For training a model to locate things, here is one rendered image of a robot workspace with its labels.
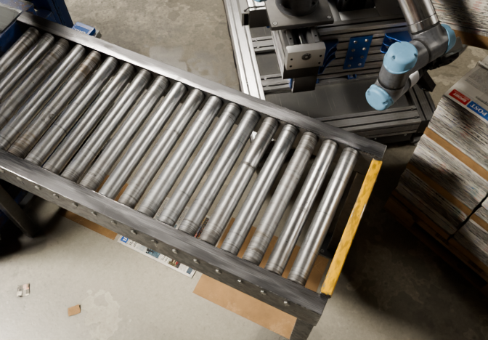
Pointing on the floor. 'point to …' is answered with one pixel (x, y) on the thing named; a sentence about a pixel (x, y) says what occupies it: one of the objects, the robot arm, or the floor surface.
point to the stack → (452, 176)
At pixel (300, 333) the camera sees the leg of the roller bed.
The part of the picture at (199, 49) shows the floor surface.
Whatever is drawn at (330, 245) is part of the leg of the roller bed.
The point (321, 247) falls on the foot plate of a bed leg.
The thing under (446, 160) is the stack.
